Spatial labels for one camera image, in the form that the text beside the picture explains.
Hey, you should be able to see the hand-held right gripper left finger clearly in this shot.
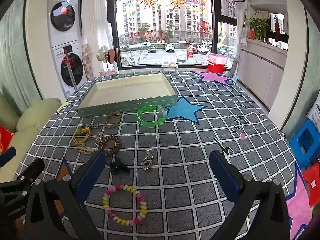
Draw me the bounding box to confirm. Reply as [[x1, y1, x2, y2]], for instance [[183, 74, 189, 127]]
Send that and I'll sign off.
[[24, 150, 108, 240]]

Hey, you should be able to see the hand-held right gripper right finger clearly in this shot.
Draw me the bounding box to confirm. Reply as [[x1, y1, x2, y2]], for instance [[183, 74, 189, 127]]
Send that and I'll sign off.
[[209, 150, 291, 240]]

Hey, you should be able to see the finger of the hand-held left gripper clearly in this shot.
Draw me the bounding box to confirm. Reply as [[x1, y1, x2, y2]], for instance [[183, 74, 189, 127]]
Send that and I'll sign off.
[[15, 158, 45, 183], [0, 147, 17, 167]]

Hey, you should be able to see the yellow cord bracelet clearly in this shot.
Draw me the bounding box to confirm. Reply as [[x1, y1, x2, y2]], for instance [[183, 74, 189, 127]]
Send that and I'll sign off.
[[73, 127, 92, 145]]

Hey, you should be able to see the brown spiral hair tie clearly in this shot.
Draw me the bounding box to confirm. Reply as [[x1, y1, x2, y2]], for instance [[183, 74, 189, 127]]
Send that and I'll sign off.
[[98, 135, 122, 158]]

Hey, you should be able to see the silver chain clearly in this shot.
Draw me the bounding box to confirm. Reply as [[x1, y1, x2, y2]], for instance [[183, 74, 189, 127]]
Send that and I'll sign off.
[[80, 123, 106, 131]]

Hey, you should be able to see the silver heart pendant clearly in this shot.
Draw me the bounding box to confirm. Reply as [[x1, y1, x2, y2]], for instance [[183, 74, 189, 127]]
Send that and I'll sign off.
[[142, 150, 154, 171]]

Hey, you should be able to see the pink yellow spiral bracelet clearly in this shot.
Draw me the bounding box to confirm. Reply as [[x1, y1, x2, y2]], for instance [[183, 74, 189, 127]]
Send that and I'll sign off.
[[102, 185, 148, 226]]

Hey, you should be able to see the green translucent bangle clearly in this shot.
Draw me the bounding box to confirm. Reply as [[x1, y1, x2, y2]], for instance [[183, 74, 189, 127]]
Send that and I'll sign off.
[[136, 105, 168, 129]]

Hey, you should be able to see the green jewelry tray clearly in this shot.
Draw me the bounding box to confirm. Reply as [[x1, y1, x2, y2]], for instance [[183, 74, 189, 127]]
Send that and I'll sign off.
[[76, 71, 179, 118]]

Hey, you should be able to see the red cushion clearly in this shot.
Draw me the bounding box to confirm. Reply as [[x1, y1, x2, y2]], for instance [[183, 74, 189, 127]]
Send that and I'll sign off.
[[0, 125, 15, 153]]

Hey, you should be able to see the black hair clip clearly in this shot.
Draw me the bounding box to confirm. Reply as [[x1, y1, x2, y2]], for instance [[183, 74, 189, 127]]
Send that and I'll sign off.
[[108, 154, 131, 176]]

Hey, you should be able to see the grey checked star mat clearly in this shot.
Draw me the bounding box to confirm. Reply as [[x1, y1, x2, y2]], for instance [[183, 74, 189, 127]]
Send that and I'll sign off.
[[21, 70, 313, 240]]

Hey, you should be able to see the cream sofa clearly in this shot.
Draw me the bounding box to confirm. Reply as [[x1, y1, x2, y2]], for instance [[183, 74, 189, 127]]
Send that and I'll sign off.
[[0, 94, 62, 183]]

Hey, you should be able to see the blue plastic stool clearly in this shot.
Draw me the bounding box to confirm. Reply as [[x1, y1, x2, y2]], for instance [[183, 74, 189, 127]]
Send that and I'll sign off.
[[288, 118, 320, 168]]

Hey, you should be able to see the red bag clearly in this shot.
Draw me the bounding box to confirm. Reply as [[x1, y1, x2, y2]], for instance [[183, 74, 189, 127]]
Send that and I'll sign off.
[[302, 162, 320, 208]]

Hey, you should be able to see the mop with red tie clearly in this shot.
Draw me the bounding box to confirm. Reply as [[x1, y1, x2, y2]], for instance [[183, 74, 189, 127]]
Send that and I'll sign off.
[[63, 50, 78, 90]]

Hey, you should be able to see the white washing machine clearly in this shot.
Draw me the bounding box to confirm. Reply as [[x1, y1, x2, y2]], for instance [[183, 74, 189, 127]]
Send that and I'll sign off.
[[51, 44, 86, 98]]

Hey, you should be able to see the white low cabinet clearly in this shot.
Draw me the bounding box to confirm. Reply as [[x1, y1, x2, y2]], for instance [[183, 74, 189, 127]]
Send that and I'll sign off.
[[237, 37, 288, 111]]

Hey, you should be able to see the pink basin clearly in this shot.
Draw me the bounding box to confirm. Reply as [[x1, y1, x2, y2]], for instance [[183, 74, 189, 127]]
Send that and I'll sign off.
[[206, 53, 229, 65]]

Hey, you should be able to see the slipper rack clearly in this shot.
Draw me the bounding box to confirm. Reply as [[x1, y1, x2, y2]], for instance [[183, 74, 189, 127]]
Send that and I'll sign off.
[[96, 46, 121, 76]]

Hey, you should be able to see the small stool with white slippers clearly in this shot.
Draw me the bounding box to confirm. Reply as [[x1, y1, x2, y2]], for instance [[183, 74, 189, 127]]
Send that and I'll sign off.
[[161, 59, 179, 70]]

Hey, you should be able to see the white dryer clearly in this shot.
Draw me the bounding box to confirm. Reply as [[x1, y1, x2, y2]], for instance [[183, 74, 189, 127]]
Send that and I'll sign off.
[[48, 0, 83, 48]]

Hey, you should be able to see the potted flower plant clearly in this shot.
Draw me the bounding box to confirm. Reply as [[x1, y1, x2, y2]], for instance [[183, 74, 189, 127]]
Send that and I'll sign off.
[[246, 10, 270, 41]]

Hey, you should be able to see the white curtain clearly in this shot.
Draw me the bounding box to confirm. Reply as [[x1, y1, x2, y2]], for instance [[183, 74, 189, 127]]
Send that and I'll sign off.
[[82, 0, 113, 58]]

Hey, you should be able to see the beige cord bracelet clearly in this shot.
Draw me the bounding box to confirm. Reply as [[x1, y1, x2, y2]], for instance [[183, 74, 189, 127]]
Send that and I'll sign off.
[[76, 145, 98, 155]]

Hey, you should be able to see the brown braided bracelet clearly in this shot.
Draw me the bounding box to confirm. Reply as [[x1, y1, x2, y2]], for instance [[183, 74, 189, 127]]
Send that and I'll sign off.
[[103, 111, 123, 130]]

